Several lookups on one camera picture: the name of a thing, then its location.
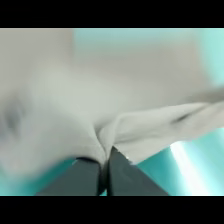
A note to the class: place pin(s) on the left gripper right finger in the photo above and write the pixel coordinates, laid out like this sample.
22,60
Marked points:
130,180

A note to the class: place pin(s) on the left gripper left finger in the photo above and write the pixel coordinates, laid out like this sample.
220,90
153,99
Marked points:
76,180

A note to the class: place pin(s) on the white shirt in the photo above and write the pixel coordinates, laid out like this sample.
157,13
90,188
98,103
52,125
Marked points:
83,110

